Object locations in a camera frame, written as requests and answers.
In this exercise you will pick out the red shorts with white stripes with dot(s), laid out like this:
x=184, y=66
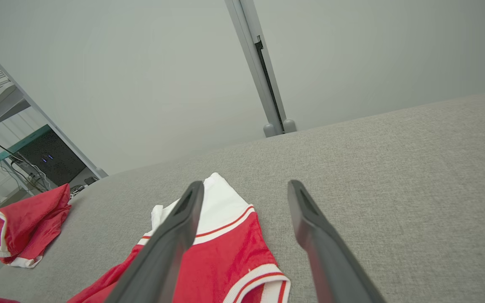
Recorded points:
x=32, y=223

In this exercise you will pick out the black computer tower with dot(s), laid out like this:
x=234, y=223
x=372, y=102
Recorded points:
x=53, y=160

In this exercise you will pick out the red and white basketball jersey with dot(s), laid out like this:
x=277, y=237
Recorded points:
x=225, y=256

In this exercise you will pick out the grey partition post foot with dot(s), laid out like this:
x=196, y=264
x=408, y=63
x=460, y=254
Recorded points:
x=269, y=130
x=289, y=125

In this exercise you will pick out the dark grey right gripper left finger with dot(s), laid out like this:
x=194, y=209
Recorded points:
x=166, y=248

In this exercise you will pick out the grey partition frame upright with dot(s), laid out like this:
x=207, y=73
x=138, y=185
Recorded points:
x=251, y=54

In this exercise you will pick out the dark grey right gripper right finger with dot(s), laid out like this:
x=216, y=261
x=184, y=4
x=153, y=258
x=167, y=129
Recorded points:
x=331, y=261

